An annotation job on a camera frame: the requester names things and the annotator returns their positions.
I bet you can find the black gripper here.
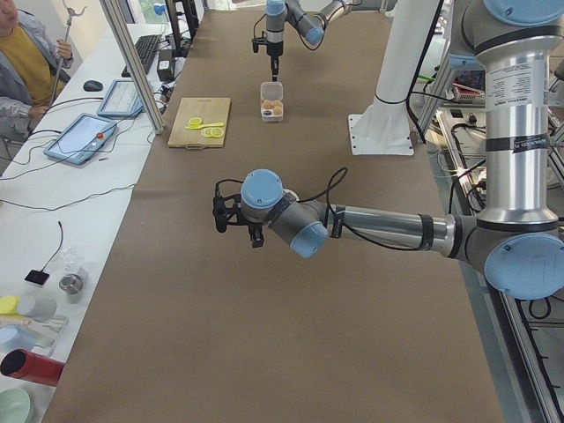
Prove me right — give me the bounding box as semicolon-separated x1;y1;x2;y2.
238;211;264;248
266;31;283;82

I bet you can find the clear plastic egg box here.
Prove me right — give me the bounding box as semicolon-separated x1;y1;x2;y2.
260;82;284;122

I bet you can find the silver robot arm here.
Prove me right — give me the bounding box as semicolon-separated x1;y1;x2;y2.
227;1;563;300
252;0;361;82

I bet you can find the white ceramic bowl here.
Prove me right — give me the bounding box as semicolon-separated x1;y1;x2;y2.
283;188;300;202

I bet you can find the wooden cutting board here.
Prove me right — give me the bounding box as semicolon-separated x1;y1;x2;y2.
167;97;231;150

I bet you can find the black power adapter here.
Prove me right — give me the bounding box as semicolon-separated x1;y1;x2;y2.
157;49;175;82

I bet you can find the black keyboard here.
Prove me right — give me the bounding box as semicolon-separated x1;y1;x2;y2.
135;34;161;74

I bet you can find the blue teach pendant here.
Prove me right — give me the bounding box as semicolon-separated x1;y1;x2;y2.
97;78;143;119
43;113;117;166

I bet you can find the black computer mouse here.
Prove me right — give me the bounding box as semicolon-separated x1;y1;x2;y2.
83;80;103;93

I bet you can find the steel cup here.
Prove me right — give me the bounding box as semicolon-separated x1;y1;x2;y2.
58;273;85;304

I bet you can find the black small pad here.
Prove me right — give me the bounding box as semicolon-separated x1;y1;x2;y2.
24;270;50;286

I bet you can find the grey cup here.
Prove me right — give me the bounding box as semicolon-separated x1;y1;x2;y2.
17;296;57;322

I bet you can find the seated person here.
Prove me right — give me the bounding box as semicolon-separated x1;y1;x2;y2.
1;1;74;142

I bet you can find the yellow cup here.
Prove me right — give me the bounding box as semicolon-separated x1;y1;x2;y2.
0;295;21;315

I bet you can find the light blue cup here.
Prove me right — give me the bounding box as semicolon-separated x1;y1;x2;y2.
0;325;37;353

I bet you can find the red cylinder bottle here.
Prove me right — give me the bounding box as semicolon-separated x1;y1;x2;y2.
1;349;65;387

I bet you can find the green bowl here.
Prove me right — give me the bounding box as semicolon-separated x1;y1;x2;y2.
1;388;33;423

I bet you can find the white camera post pedestal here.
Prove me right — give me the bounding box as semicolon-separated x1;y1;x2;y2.
349;0;442;156

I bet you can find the aluminium frame post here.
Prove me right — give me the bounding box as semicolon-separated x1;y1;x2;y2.
100;0;164;135

